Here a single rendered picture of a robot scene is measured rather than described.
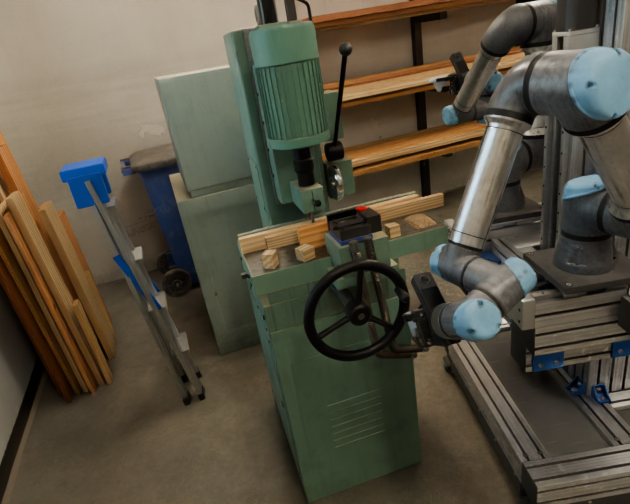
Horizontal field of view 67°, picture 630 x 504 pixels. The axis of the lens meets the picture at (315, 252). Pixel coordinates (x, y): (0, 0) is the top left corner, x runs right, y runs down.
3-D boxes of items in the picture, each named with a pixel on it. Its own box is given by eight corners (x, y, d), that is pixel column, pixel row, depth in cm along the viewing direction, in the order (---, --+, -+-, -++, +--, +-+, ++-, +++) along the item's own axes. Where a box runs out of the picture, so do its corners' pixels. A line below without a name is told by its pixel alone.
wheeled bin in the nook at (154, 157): (163, 305, 321) (118, 165, 282) (157, 275, 368) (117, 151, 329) (254, 276, 339) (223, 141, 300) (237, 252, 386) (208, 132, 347)
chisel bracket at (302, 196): (304, 219, 141) (300, 191, 138) (293, 206, 154) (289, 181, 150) (328, 213, 143) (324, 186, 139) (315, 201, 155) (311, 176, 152)
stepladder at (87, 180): (176, 412, 223) (55, 175, 173) (172, 381, 246) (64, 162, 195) (209, 397, 227) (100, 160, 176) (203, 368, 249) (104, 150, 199)
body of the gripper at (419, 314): (415, 346, 111) (437, 349, 99) (405, 310, 111) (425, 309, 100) (445, 337, 112) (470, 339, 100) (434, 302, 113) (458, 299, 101)
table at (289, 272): (261, 312, 124) (256, 292, 122) (244, 267, 152) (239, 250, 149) (467, 254, 136) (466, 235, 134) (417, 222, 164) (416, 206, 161)
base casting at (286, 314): (268, 334, 138) (261, 307, 135) (240, 261, 190) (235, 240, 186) (409, 293, 147) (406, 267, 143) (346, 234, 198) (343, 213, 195)
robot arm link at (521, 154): (477, 178, 172) (476, 141, 167) (508, 170, 175) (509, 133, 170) (499, 186, 161) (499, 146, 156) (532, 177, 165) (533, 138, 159)
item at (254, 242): (242, 254, 146) (238, 239, 144) (241, 252, 148) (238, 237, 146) (420, 209, 158) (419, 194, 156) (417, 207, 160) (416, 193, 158)
